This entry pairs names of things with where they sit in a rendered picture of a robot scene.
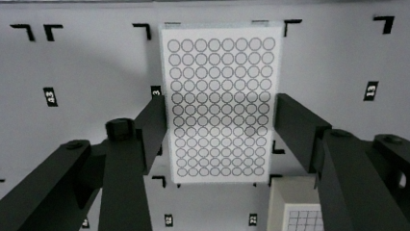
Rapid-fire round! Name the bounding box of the white deep-well plate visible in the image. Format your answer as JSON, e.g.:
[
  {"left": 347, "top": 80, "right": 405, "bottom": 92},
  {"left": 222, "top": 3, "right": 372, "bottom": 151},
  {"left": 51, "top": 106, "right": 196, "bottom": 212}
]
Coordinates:
[{"left": 267, "top": 177, "right": 324, "bottom": 231}]

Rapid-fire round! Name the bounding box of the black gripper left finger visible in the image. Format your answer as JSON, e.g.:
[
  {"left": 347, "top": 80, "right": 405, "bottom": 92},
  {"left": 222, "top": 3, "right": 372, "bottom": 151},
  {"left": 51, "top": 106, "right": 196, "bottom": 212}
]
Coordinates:
[{"left": 0, "top": 95, "right": 167, "bottom": 231}]

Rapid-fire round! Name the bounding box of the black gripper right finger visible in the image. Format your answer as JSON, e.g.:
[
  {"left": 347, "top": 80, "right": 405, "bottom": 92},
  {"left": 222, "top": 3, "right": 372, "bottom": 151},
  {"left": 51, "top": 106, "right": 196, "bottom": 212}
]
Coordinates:
[{"left": 274, "top": 93, "right": 410, "bottom": 231}]

